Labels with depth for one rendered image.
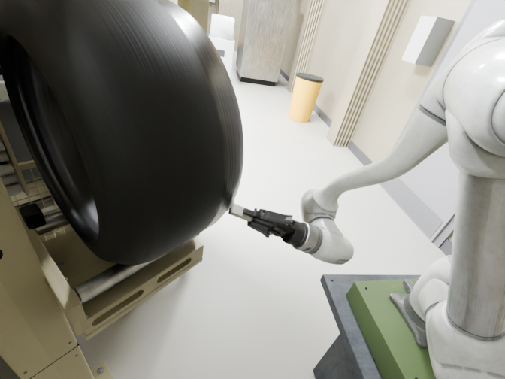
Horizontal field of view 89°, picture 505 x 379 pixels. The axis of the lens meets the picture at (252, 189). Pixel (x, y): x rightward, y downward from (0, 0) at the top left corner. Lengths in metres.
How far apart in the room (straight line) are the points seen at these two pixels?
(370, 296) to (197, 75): 0.91
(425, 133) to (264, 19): 6.24
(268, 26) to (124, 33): 6.36
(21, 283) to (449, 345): 0.92
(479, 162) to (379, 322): 0.66
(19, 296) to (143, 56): 0.56
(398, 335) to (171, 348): 1.09
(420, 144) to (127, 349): 1.54
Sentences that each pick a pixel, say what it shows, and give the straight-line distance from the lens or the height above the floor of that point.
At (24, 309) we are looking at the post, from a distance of 0.79.
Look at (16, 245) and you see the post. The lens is 0.67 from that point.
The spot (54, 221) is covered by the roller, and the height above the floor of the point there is 0.91.
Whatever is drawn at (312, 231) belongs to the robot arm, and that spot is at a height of 0.99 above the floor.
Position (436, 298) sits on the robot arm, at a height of 0.94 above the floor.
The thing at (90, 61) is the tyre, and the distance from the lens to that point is 0.44.
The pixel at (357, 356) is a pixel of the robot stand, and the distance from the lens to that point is 1.04.
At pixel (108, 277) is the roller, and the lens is 0.73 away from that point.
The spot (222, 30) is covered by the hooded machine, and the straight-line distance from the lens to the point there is 6.22.
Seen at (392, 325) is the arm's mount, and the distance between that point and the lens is 1.04.
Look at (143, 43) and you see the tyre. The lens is 0.47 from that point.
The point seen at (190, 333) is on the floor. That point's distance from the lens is 1.65.
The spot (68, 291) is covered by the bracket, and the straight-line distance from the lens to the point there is 0.70.
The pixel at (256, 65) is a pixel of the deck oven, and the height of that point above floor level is 0.44.
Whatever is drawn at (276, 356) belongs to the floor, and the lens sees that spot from 1.67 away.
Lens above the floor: 1.50
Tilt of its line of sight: 35 degrees down
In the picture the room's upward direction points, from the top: 12 degrees clockwise
